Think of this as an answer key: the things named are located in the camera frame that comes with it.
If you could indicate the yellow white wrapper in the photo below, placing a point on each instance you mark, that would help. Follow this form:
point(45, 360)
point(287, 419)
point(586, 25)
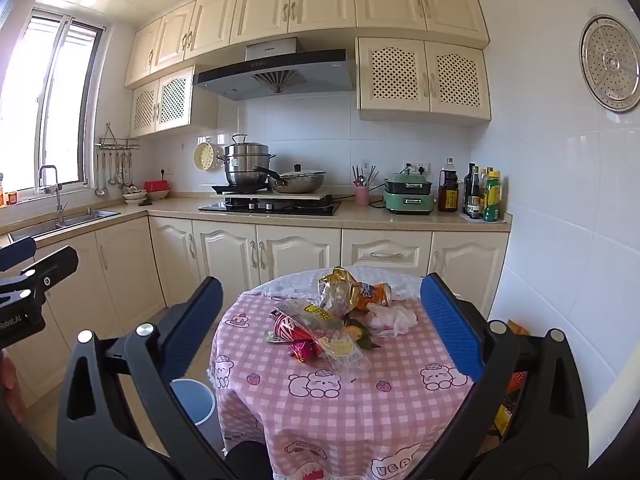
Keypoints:
point(337, 349)

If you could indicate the clear bag yellow label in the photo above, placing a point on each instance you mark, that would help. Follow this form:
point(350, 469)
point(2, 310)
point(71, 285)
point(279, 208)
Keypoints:
point(320, 330)

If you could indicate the tangerine peel with leaf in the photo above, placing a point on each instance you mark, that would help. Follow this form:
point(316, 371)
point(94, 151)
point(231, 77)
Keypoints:
point(357, 332)

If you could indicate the orange snack bag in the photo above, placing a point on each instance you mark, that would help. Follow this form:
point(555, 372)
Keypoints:
point(375, 296)

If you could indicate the white double wall socket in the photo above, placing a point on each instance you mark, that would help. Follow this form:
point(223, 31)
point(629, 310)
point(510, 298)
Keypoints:
point(422, 166)

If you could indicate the steel steamer pot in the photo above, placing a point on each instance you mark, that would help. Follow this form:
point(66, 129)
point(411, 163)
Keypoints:
point(245, 165)

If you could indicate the white plastic bag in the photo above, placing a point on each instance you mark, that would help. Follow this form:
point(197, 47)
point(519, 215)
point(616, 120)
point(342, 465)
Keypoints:
point(392, 320)

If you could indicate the dark rounded object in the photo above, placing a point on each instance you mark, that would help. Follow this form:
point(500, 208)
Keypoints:
point(247, 462)

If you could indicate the stacked white bowls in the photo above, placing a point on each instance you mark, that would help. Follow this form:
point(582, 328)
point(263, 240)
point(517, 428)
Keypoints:
point(134, 196)

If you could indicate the pink utensil cup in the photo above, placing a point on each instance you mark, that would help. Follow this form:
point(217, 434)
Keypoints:
point(362, 196)

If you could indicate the round steel steamer tray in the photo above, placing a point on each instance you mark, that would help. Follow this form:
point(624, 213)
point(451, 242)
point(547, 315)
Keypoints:
point(612, 60)

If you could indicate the pink checked tablecloth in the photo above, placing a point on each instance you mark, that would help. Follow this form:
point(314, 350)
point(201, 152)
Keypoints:
point(350, 410)

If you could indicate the steel kitchen faucet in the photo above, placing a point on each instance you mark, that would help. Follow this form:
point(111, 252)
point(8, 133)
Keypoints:
point(59, 200)

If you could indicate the cream perforated colander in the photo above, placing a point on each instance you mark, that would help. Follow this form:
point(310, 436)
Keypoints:
point(205, 156)

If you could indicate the green yellow-cap bottle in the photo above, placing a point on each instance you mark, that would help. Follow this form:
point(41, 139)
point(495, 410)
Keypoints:
point(492, 200)

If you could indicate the red striped wrapper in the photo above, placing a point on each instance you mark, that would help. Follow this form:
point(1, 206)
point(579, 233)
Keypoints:
point(287, 327)

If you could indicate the crinkled clear plastic bag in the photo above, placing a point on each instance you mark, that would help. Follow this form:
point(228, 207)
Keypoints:
point(330, 300)

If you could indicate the magenta foil wrapper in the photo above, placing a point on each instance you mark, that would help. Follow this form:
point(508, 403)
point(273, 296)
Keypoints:
point(302, 352)

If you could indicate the grey range hood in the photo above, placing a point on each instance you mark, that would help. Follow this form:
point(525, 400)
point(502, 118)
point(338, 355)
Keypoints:
point(280, 72)

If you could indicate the dark glass bottle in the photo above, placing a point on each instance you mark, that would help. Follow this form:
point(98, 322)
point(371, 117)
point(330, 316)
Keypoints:
point(481, 195)
point(470, 192)

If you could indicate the bundle of chopsticks and spoons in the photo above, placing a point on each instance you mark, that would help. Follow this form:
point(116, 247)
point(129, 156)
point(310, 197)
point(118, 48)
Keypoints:
point(361, 177)

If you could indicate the steel wok with lid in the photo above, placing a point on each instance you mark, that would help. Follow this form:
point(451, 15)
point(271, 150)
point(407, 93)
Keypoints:
point(300, 182)

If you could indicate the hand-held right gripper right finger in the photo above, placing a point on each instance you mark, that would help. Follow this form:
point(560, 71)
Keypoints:
point(450, 325)

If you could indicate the beige kitchen countertop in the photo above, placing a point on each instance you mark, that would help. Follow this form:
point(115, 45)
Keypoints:
point(360, 217)

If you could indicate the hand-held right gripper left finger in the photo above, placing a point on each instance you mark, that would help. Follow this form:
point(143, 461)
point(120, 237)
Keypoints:
point(197, 325)

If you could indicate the large brown oil bottle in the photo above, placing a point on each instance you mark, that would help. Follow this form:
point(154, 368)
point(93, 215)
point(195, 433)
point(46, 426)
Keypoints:
point(448, 195)

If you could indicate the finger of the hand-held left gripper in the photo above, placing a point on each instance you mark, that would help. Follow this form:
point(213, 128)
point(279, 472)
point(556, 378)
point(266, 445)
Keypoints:
point(52, 267)
point(15, 254)

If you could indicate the sliding window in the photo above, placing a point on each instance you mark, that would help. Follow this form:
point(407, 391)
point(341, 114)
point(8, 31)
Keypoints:
point(50, 100)

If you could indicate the white bottle tray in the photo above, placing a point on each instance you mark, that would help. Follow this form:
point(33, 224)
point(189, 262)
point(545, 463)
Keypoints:
point(470, 217)

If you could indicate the hanging utensil rack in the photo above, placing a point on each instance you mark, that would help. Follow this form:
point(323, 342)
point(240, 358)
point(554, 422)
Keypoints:
point(118, 170)

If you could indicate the light blue waste bucket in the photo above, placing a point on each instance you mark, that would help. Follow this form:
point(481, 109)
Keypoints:
point(195, 400)

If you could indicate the cream lattice door cabinet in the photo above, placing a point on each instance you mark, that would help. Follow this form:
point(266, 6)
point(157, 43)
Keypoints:
point(420, 75)
point(172, 95)

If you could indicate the cream upper wall cabinets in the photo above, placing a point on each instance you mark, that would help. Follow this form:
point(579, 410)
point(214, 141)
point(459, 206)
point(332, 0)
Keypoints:
point(320, 0)

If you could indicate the steel double sink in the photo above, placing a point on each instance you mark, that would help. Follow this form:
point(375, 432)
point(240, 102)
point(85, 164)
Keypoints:
point(75, 220)

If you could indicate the black glass gas hob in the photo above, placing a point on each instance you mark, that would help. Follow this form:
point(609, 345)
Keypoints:
point(215, 207)

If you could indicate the green electric cooker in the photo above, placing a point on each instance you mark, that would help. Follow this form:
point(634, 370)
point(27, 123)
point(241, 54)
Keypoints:
point(407, 200)

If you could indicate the amber glass jar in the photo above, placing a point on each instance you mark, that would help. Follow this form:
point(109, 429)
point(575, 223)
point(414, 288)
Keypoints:
point(11, 198)

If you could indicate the gold foil wrapper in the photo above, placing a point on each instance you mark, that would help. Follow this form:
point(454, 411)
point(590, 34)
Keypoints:
point(341, 274)

